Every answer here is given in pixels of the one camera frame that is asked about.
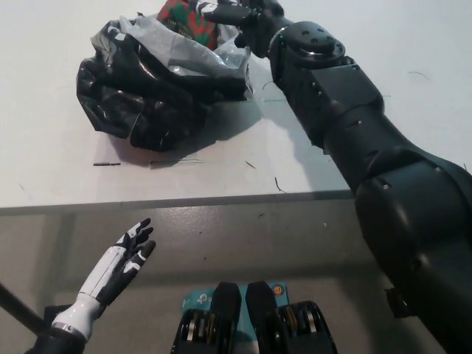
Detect white and black left hand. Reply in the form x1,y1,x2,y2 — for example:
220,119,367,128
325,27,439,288
77,217,156,308

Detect clear tape sheet on table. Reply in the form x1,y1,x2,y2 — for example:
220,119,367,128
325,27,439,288
94,134,204,167

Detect teal box on robot body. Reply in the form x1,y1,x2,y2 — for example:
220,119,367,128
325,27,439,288
181,282,289,354

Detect red green coffee bean bag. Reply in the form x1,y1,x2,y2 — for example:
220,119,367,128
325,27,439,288
156,0,218,51

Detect black and white right hand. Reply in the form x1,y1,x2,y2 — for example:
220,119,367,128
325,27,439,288
197,0,285,58

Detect black table leg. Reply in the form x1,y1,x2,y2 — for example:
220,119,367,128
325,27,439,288
0,282,49,335

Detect black plastic bag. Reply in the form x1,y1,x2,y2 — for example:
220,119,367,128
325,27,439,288
75,13,254,153

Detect black floor tape patch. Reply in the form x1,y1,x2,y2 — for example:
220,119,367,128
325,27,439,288
44,304,74,333
383,287,409,319

